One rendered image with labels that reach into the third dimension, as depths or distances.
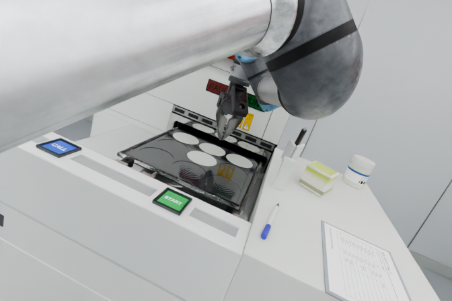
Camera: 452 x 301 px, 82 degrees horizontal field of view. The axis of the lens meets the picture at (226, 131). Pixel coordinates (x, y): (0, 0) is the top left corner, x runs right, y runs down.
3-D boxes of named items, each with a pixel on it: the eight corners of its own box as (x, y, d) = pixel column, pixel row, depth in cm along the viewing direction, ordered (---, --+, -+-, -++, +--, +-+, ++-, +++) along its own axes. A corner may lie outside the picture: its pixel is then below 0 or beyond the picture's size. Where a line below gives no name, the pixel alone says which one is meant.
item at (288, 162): (272, 177, 72) (290, 134, 68) (285, 183, 71) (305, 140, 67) (270, 186, 66) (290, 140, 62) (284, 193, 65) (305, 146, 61)
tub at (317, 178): (307, 179, 79) (316, 160, 77) (330, 193, 75) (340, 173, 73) (296, 183, 73) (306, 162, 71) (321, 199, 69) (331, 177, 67)
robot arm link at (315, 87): (412, 110, 30) (289, 97, 78) (379, 19, 28) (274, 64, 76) (321, 155, 30) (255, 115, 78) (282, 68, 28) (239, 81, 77)
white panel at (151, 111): (98, 107, 120) (114, 18, 109) (264, 177, 106) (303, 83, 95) (93, 108, 117) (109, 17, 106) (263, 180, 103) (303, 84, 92)
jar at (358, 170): (340, 175, 92) (352, 152, 90) (359, 183, 91) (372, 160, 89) (343, 183, 86) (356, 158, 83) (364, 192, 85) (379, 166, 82)
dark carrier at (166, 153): (177, 130, 104) (178, 128, 104) (257, 162, 98) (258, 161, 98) (124, 154, 72) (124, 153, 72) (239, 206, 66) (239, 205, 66)
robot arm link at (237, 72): (258, 71, 80) (235, 64, 78) (253, 85, 82) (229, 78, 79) (251, 68, 87) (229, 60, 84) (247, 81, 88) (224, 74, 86)
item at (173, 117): (167, 132, 111) (172, 111, 108) (263, 173, 104) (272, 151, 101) (165, 133, 109) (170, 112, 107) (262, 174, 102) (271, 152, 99)
